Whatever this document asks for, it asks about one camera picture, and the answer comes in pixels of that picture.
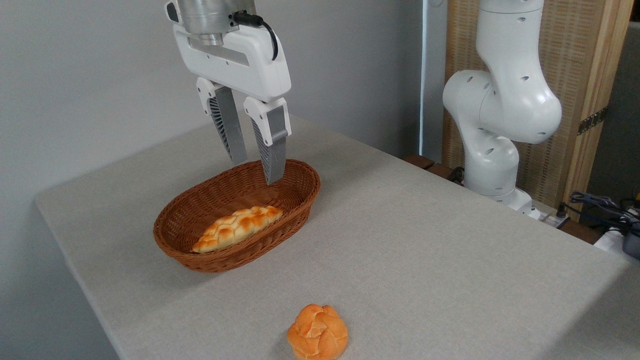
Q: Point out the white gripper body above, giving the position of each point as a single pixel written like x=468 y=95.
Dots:
x=250 y=65

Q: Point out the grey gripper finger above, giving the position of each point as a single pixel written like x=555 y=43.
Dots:
x=272 y=150
x=231 y=130

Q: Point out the round orange bread roll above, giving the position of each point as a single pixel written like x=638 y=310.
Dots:
x=317 y=332

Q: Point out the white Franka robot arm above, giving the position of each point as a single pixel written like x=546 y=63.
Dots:
x=510 y=100

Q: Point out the long braided bread loaf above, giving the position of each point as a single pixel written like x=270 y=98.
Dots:
x=235 y=227

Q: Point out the brown wicker basket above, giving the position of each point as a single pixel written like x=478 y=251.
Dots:
x=190 y=225

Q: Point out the dark wooden base board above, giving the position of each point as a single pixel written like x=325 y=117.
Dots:
x=425 y=164

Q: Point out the metal hinge on screen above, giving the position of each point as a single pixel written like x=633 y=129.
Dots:
x=592 y=121

